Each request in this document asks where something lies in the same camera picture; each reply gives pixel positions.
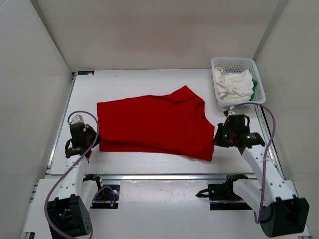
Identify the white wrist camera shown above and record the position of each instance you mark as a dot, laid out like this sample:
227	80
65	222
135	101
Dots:
230	111
76	119

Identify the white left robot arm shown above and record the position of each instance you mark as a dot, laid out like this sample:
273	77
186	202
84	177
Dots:
69	209

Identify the red t-shirt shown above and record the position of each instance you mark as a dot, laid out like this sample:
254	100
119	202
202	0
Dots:
173	124

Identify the white t-shirt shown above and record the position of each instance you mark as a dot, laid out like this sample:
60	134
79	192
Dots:
234	86

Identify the aluminium table frame rail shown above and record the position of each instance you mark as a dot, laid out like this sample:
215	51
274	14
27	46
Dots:
265	122

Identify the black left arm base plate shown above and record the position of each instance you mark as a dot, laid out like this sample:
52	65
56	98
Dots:
107	199

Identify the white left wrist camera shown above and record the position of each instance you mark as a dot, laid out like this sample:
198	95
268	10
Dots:
76	119

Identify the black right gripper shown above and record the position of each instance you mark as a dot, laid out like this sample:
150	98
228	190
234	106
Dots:
217	141

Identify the small dark table label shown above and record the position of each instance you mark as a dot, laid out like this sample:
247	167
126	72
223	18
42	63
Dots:
85	72

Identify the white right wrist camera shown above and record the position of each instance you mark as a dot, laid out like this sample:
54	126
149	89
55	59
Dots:
230	111

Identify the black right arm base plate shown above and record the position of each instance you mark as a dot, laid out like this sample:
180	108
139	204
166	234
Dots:
222	198

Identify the green t-shirt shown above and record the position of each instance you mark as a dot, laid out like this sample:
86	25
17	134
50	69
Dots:
255	84

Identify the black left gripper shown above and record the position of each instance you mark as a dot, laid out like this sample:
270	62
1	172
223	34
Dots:
89	129

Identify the white plastic laundry basket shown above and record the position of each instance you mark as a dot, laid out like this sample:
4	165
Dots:
238	65

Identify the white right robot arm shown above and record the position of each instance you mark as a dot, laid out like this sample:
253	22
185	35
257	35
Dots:
278	209

